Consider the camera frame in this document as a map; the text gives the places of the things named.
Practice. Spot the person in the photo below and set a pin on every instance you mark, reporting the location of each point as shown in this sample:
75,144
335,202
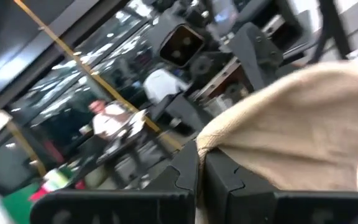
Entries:
109,121

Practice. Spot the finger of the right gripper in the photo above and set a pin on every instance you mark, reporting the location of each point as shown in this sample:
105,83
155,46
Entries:
256,53

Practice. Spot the white green roll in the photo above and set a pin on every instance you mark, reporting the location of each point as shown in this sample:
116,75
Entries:
54,180

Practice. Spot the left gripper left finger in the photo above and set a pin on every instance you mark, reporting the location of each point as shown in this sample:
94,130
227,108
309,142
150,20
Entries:
120,208

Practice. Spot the red container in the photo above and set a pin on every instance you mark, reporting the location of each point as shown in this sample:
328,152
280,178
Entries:
37,195

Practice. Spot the khaki baseball cap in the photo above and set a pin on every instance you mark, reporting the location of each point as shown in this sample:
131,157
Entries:
291,130

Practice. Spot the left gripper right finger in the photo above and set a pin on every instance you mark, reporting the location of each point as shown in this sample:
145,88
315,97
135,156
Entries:
291,208

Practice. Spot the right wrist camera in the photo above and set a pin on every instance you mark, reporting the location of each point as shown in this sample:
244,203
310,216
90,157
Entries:
182,45

